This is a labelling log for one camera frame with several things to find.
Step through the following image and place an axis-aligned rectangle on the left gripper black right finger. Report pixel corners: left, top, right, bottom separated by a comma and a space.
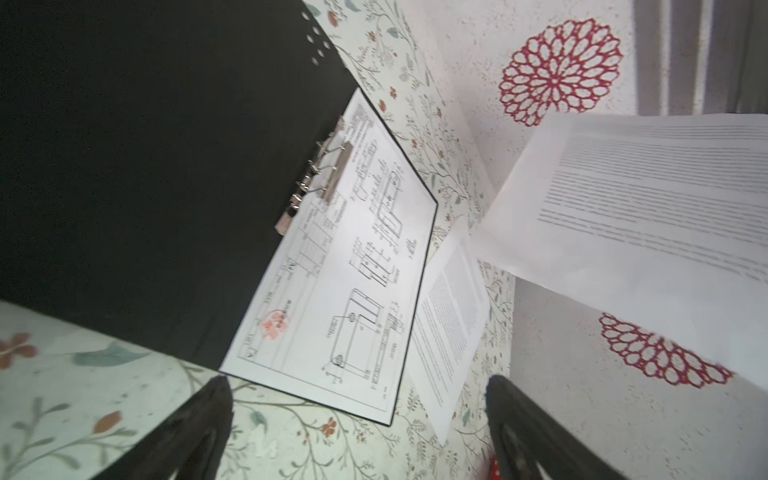
485, 375, 624, 479

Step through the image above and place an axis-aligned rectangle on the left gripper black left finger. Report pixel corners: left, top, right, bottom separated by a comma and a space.
96, 375, 234, 479

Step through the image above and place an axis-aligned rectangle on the technical drawing paper sheet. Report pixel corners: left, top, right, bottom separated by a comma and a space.
220, 91, 438, 425

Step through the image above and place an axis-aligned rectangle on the text printed paper sheet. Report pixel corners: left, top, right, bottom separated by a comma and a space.
472, 112, 767, 387
406, 219, 490, 445

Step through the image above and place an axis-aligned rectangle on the red black file folder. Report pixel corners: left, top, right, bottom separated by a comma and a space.
1, 1, 375, 372

